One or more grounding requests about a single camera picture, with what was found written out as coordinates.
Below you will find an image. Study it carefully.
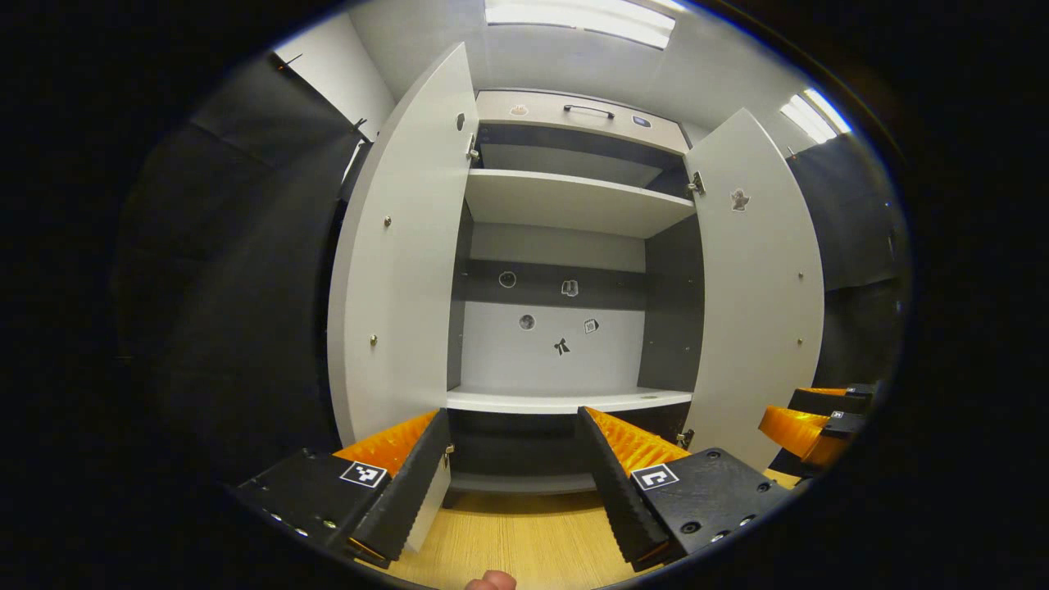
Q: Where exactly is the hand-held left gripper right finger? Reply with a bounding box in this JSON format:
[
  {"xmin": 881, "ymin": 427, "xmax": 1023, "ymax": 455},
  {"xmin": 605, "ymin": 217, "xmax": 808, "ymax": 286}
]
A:
[{"xmin": 576, "ymin": 406, "xmax": 792, "ymax": 573}]

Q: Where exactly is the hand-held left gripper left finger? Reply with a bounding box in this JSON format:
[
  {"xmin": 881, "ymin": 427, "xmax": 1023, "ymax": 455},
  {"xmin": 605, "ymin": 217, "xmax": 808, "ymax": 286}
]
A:
[{"xmin": 234, "ymin": 408, "xmax": 453, "ymax": 566}]

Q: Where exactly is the grey shoe cabinet door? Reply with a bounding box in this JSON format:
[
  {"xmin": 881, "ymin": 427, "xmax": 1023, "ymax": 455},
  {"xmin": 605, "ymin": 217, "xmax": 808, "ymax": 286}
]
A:
[
  {"xmin": 328, "ymin": 43, "xmax": 480, "ymax": 554},
  {"xmin": 683, "ymin": 108, "xmax": 824, "ymax": 472}
]

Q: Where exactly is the grey double-door shoe cabinet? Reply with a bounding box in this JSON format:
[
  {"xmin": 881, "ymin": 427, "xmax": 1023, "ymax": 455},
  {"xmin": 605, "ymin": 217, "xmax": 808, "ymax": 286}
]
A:
[{"xmin": 328, "ymin": 41, "xmax": 824, "ymax": 497}]

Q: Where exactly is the grey cabinet drawer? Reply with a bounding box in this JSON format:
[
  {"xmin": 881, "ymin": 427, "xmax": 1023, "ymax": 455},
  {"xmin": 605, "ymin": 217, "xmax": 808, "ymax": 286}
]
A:
[{"xmin": 477, "ymin": 90, "xmax": 691, "ymax": 155}]

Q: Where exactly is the black backdrop cloth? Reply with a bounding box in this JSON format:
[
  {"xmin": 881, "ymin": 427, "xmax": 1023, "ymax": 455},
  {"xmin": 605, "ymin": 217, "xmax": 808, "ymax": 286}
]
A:
[{"xmin": 123, "ymin": 53, "xmax": 906, "ymax": 492}]

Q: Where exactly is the small ceiling light panel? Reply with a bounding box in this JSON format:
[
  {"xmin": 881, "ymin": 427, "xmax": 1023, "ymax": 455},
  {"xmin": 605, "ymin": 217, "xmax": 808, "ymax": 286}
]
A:
[{"xmin": 779, "ymin": 88, "xmax": 853, "ymax": 145}]

